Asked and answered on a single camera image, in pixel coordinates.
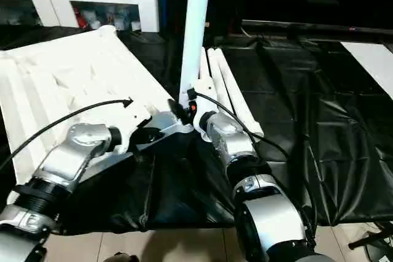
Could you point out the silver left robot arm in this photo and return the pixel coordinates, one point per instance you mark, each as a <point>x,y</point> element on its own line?
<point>67,157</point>

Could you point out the white plastic table leg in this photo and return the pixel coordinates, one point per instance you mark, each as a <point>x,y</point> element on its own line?
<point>206,65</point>
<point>196,29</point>
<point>236,93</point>
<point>222,87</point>

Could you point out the black stand base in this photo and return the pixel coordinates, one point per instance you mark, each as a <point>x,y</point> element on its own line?
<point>374,243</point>

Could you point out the grey left robot leg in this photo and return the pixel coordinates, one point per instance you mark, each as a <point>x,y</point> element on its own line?
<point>121,258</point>

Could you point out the black work mat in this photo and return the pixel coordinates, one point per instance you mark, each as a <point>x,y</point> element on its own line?
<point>295,121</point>

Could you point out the white flat board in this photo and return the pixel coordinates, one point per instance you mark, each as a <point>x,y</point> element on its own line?
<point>371,65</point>

